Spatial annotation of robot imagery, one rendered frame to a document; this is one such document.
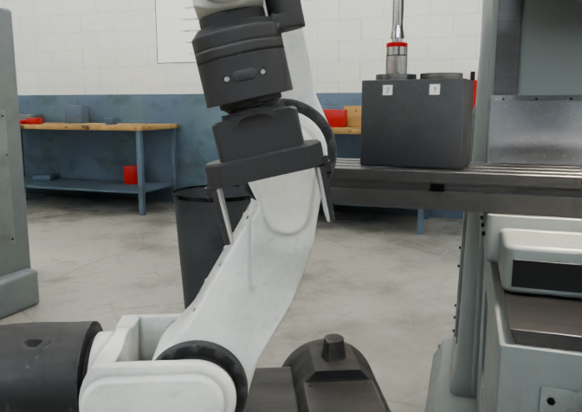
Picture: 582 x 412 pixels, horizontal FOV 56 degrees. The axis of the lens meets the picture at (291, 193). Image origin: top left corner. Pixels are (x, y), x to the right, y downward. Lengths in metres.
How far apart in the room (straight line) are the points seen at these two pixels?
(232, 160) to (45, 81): 6.77
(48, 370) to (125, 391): 0.11
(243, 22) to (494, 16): 1.19
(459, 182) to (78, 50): 6.14
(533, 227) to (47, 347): 0.88
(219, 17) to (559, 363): 0.69
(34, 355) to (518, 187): 0.89
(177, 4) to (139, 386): 5.73
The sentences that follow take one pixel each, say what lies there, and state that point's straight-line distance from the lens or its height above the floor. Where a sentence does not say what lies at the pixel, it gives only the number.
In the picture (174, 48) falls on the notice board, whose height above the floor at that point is 1.68.
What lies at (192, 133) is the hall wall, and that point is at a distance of 6.17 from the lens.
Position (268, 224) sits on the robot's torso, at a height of 0.92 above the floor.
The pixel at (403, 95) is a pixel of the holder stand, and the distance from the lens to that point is 1.21.
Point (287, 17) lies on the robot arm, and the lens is 0.56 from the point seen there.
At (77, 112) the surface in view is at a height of 1.00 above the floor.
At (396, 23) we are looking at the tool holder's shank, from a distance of 1.28.
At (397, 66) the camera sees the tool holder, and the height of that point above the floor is 1.16.
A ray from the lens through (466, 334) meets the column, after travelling 1.78.
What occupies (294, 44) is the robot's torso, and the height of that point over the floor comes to 1.15.
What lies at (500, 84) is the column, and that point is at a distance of 1.63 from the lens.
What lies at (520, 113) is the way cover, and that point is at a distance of 1.61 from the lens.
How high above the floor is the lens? 1.07
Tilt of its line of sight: 9 degrees down
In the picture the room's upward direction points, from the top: straight up
